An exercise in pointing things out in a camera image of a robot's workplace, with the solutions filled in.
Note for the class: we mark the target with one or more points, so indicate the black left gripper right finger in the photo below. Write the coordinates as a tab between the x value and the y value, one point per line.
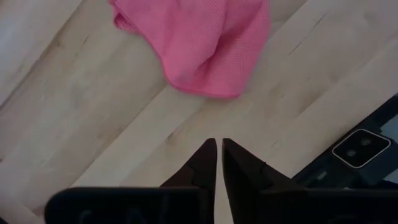
245	177

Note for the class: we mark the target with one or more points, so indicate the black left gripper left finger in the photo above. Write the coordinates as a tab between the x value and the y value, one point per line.
200	174

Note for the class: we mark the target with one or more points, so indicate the pink knitted cloth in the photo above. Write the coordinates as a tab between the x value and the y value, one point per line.
202	46

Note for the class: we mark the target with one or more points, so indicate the dark camera mount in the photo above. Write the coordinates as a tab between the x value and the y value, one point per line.
317	177

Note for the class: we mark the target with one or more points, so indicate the black table-level camera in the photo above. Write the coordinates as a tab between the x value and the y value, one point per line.
360	148

